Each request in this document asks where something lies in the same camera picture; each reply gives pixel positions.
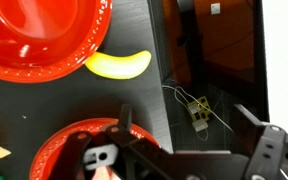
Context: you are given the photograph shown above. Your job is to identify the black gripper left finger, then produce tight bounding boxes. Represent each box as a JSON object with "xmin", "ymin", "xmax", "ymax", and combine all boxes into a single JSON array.
[{"xmin": 50, "ymin": 103, "xmax": 177, "ymax": 180}]

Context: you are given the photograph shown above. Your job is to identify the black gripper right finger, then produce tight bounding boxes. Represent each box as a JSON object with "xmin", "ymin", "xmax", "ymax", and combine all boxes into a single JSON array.
[{"xmin": 233, "ymin": 103, "xmax": 288, "ymax": 180}]

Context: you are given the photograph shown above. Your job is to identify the yellow toy banana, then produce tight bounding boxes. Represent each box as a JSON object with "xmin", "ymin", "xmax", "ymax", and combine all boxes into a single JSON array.
[{"xmin": 84, "ymin": 49, "xmax": 152, "ymax": 80}]

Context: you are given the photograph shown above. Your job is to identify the small red plastic bowl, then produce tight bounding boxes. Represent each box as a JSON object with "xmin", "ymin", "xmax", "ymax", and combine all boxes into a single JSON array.
[{"xmin": 28, "ymin": 117, "xmax": 162, "ymax": 180}]

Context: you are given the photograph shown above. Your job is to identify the large red plastic bowl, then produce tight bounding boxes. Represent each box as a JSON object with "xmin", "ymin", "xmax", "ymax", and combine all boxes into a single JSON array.
[{"xmin": 0, "ymin": 0, "xmax": 113, "ymax": 84}]

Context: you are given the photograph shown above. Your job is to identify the small white connector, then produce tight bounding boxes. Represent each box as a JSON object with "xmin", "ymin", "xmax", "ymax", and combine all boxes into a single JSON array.
[{"xmin": 192, "ymin": 120, "xmax": 209, "ymax": 132}]

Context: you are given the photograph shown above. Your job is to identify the white table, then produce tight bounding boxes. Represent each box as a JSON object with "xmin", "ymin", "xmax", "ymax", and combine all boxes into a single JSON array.
[{"xmin": 262, "ymin": 0, "xmax": 288, "ymax": 138}]

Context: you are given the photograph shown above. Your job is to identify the small wired circuit board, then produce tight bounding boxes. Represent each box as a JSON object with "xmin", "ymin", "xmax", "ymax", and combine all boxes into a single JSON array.
[{"xmin": 162, "ymin": 84, "xmax": 235, "ymax": 142}]

